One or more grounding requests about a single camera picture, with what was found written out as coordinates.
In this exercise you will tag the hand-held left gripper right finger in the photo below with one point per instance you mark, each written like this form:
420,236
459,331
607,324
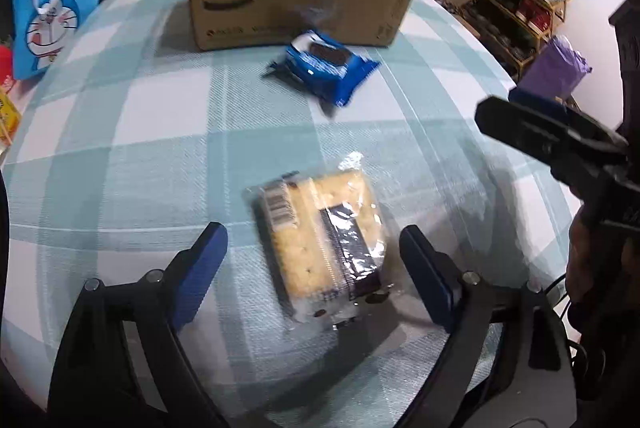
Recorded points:
425,273

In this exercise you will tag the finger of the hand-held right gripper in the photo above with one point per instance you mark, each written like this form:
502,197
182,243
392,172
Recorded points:
540,101
530,128

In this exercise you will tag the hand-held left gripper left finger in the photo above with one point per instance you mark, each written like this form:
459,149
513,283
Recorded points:
200,268

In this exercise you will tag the clear cracker packet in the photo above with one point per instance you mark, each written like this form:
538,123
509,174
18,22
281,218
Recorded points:
310,233

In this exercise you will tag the blue cookie packet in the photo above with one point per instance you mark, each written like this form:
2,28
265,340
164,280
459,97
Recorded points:
325,63

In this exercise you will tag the person's right hand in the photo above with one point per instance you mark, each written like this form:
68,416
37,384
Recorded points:
585,258

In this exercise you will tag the purple gift bag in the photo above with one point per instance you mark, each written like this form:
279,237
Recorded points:
555,68

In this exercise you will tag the checked teal white tablecloth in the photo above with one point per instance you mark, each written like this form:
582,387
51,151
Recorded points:
150,158

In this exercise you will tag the yellow snack box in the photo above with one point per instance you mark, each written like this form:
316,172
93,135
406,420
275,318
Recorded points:
7,113

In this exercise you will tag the red white snack bag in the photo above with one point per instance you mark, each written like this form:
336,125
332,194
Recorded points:
5,68

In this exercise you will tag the blue cartoon gift bag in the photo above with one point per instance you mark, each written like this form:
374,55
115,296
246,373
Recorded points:
60,8

